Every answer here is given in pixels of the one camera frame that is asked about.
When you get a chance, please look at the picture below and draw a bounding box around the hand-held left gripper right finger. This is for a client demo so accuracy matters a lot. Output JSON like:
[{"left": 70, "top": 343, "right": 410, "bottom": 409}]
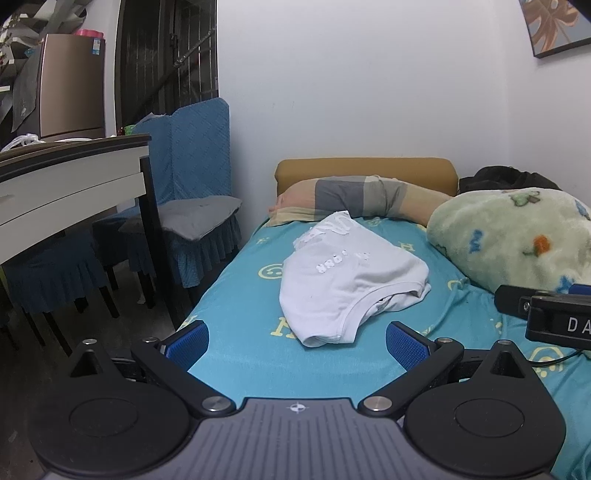
[{"left": 359, "top": 322, "right": 530, "bottom": 418}]

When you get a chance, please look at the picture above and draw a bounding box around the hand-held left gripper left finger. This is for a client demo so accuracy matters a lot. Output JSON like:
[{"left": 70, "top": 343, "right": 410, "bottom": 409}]
[{"left": 69, "top": 320, "right": 235, "bottom": 418}]

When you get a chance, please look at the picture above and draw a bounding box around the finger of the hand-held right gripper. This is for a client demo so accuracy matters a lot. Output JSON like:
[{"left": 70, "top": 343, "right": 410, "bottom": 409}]
[{"left": 494, "top": 285, "right": 536, "bottom": 319}]

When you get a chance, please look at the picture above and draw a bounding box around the white t-shirt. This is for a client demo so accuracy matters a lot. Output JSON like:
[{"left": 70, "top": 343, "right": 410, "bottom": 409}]
[{"left": 279, "top": 211, "right": 432, "bottom": 348}]

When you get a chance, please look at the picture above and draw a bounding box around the bed with teal printed sheet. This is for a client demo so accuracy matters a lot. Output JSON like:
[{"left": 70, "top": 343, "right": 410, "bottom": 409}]
[{"left": 175, "top": 215, "right": 591, "bottom": 480}]

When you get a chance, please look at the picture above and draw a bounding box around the green fleece printed blanket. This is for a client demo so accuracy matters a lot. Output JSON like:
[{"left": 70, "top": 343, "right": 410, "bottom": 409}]
[{"left": 426, "top": 187, "right": 591, "bottom": 361}]

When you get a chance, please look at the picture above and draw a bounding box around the dark cloth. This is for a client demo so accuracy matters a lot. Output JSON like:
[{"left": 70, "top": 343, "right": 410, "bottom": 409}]
[{"left": 458, "top": 166, "right": 561, "bottom": 195}]

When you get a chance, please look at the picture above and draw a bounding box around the grey seat cushion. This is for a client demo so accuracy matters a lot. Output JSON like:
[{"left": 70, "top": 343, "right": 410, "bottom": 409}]
[{"left": 119, "top": 195, "right": 243, "bottom": 241}]

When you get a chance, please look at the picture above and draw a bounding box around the blue covered chair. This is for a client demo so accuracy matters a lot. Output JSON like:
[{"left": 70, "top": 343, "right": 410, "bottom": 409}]
[
  {"left": 0, "top": 228, "right": 121, "bottom": 356},
  {"left": 117, "top": 98, "right": 243, "bottom": 289},
  {"left": 92, "top": 114, "right": 175, "bottom": 308}
]

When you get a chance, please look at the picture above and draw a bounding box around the plaid pillow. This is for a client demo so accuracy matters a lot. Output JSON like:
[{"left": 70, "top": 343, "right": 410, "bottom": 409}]
[{"left": 268, "top": 174, "right": 455, "bottom": 228}]

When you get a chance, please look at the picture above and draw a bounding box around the tan padded headboard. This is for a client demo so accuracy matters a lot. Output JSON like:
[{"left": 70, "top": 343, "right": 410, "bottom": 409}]
[{"left": 275, "top": 158, "right": 459, "bottom": 197}]

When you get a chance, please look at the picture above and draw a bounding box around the white and dark table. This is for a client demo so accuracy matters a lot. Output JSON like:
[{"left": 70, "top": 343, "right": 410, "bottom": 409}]
[{"left": 0, "top": 134, "right": 178, "bottom": 330}]

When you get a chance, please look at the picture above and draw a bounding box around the white plastic bag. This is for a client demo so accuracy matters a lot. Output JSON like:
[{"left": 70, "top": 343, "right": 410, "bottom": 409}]
[{"left": 0, "top": 133, "right": 47, "bottom": 152}]

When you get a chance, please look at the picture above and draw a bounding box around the brown refrigerator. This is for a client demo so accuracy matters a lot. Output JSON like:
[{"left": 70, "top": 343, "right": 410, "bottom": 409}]
[{"left": 37, "top": 33, "right": 107, "bottom": 141}]

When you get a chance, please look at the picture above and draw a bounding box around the dark barred window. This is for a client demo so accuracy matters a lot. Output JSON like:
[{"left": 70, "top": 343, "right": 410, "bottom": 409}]
[{"left": 115, "top": 0, "right": 219, "bottom": 134}]

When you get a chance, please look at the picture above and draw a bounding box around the grey hanging cloth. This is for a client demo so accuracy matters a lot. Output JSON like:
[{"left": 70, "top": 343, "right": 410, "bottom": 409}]
[{"left": 11, "top": 46, "right": 44, "bottom": 134}]

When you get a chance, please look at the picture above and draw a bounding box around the black cable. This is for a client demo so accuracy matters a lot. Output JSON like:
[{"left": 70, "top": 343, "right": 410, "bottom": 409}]
[{"left": 531, "top": 348, "right": 583, "bottom": 370}]

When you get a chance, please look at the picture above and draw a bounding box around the framed leaf wall picture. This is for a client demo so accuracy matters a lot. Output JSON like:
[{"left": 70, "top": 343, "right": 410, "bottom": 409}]
[{"left": 519, "top": 0, "right": 591, "bottom": 58}]

